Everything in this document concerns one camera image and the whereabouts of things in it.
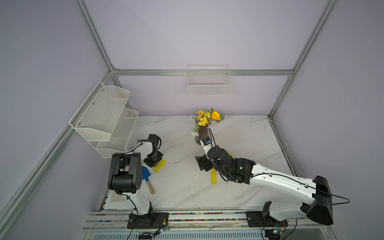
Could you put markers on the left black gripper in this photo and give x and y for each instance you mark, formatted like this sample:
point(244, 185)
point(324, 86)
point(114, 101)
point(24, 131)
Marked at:
point(152, 164)

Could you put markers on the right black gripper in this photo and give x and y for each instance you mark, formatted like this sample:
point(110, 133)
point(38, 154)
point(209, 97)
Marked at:
point(204, 161)

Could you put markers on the yellow block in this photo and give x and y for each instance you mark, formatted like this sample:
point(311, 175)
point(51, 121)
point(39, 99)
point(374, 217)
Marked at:
point(159, 166)
point(213, 176)

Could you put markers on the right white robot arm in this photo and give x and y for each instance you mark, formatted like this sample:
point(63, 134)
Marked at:
point(311, 198)

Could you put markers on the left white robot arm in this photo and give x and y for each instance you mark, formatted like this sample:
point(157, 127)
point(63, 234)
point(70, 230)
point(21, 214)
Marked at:
point(126, 174)

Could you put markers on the dark ribbed vase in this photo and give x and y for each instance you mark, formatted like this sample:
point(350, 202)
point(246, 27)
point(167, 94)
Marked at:
point(203, 132)

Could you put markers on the lower white mesh shelf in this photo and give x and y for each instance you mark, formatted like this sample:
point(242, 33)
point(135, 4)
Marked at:
point(121, 134)

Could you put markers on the white mesh shelf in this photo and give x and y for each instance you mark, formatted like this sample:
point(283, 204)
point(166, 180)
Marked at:
point(96, 119)
point(121, 134)

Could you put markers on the yellow flower bouquet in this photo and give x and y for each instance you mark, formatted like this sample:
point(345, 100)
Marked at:
point(205, 118)

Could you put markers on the upper white mesh shelf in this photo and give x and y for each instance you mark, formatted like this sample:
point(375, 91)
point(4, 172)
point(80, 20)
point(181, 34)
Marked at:
point(96, 119)

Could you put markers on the blue spatula wooden handle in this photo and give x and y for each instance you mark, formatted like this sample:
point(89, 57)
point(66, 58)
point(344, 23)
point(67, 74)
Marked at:
point(146, 174)

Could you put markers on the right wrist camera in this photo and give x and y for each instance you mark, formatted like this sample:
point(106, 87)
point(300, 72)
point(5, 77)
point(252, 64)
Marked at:
point(206, 143)

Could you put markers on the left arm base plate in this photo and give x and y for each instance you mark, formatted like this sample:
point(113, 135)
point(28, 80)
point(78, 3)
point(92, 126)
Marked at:
point(148, 221)

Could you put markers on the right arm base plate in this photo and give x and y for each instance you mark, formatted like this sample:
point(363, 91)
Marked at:
point(257, 219)

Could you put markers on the white wire wall basket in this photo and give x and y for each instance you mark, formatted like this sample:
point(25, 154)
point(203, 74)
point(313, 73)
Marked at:
point(209, 80)

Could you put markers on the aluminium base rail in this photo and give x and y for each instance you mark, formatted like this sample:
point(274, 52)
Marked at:
point(199, 225)

